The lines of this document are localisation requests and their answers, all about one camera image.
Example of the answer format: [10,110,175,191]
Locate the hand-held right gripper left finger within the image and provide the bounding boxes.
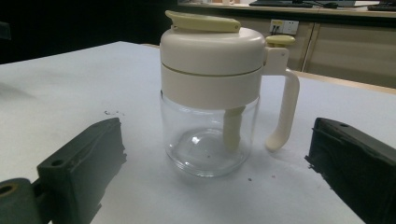
[36,117,128,224]

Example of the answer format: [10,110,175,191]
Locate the white wall socket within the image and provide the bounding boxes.
[269,19,300,36]

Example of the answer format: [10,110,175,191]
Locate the beige wooden cabinet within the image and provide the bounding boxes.
[177,2,396,90]

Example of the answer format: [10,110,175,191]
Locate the black keyboard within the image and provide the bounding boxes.
[366,2,396,12]
[248,0,314,9]

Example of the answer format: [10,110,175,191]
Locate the glass oil pot cream lid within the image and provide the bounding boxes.
[159,9,301,178]

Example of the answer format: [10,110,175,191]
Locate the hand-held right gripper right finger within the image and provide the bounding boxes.
[304,117,396,224]

